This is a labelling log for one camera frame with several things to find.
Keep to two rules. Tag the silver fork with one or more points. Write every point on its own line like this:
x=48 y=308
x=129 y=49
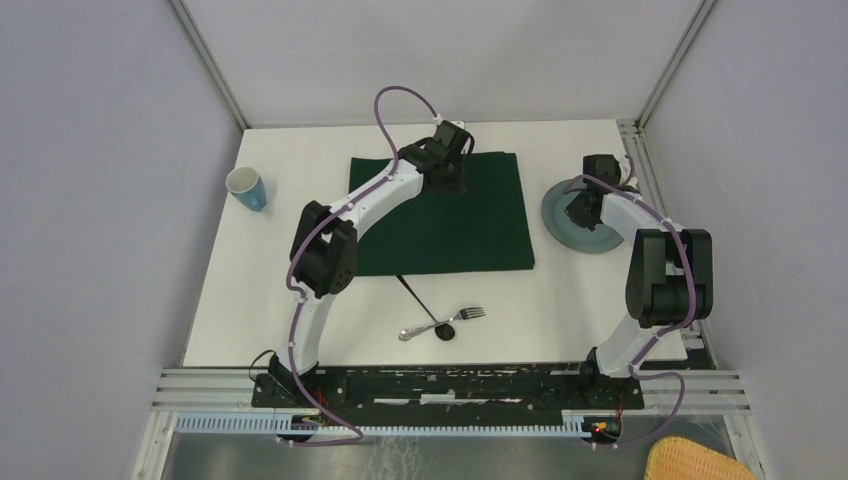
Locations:
x=468 y=313

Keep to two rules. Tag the dark green cloth placemat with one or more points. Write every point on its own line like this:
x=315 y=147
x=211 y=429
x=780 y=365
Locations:
x=483 y=229

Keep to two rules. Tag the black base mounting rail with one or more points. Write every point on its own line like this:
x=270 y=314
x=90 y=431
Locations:
x=527 y=394

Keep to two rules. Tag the teal ceramic dinner plate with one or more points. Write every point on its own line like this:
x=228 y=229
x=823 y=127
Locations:
x=603 y=239

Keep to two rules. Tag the aluminium frame rails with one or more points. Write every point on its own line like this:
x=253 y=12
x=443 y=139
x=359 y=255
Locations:
x=202 y=424

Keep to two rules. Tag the blue ceramic mug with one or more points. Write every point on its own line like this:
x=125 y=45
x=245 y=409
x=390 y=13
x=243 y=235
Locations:
x=246 y=185

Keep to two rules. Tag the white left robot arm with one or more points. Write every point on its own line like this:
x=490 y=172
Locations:
x=324 y=252

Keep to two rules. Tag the yellow woven basket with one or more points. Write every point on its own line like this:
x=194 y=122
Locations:
x=679 y=458

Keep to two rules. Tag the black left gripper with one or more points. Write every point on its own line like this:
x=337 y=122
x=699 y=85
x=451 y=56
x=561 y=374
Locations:
x=456 y=187

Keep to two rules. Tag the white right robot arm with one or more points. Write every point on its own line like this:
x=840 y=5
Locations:
x=669 y=282

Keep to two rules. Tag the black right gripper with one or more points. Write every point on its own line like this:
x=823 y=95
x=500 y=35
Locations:
x=575 y=212

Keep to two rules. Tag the black spoon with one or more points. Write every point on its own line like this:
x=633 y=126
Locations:
x=443 y=332

